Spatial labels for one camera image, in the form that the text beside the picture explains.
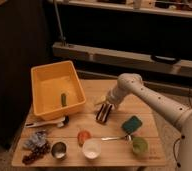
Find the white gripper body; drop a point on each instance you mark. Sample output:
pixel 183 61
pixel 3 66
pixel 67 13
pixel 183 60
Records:
pixel 112 98

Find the black striped gripper finger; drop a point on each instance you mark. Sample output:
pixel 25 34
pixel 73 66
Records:
pixel 101 112
pixel 107 114

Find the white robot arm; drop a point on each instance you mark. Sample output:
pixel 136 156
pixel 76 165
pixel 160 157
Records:
pixel 177 114

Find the yellow plastic tray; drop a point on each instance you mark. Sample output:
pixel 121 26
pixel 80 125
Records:
pixel 48 83

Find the teal green sponge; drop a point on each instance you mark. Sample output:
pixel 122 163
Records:
pixel 132 124

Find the metal fork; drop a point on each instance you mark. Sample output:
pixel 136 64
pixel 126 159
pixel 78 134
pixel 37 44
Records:
pixel 126 137

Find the green pickle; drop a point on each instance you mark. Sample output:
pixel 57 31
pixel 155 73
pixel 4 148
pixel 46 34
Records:
pixel 63 100

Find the green plastic cup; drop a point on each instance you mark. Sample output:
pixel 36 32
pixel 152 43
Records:
pixel 139 146

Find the small metal cup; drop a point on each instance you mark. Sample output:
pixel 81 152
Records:
pixel 59 150

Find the bunch of dark grapes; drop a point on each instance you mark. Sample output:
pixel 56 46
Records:
pixel 36 154

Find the crumpled silver foil wrapper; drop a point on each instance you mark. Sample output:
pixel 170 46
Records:
pixel 37 139

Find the metal vertical pole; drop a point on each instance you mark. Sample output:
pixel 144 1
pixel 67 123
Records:
pixel 62 38

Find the wooden shelf rail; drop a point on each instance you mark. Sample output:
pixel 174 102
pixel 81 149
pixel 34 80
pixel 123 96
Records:
pixel 120 59

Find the black handle on shelf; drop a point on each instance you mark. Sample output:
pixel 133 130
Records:
pixel 165 60

